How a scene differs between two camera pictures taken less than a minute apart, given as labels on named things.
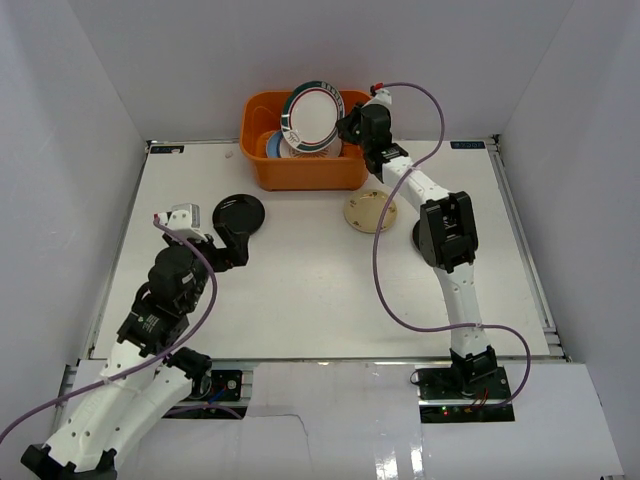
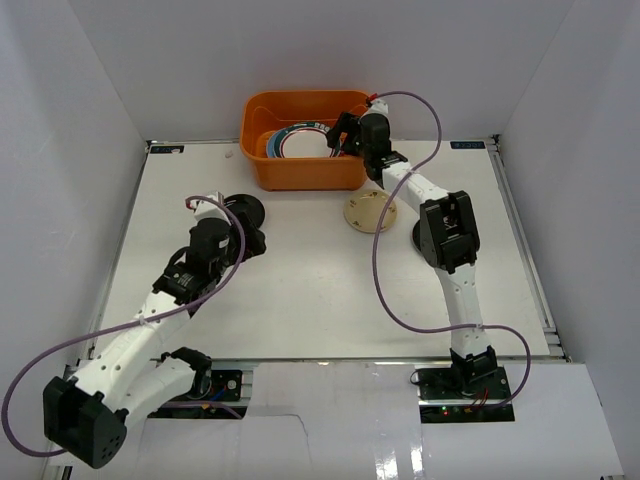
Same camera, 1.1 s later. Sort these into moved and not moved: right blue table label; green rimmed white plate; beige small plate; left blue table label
Moved: green rimmed white plate
Not moved: right blue table label; left blue table label; beige small plate
